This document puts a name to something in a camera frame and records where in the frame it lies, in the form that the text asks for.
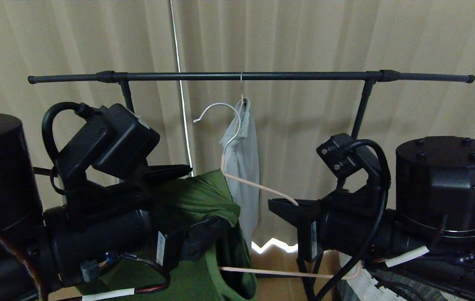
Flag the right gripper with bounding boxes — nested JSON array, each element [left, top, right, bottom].
[[297, 184, 401, 262]]

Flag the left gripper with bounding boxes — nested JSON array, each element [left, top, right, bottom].
[[47, 164, 232, 289]]

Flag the green shirt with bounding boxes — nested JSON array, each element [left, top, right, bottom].
[[74, 169, 259, 301]]

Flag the pink clothes hanger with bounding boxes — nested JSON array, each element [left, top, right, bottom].
[[233, 72, 247, 126], [193, 103, 363, 281]]

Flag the pale grey shorts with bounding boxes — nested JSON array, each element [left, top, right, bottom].
[[220, 97, 260, 247]]

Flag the white laundry basket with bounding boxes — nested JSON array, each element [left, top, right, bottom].
[[338, 263, 451, 301]]

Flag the black clothes rack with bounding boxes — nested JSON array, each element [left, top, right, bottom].
[[28, 70, 475, 301]]

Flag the black cable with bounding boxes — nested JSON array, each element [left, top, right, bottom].
[[315, 139, 392, 301], [41, 102, 96, 164]]

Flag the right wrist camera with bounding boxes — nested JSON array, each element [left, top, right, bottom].
[[316, 133, 375, 178]]

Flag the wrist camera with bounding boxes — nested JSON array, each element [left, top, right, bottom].
[[316, 133, 375, 178], [54, 103, 161, 189]]

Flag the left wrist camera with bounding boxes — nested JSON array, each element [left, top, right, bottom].
[[54, 103, 161, 189]]

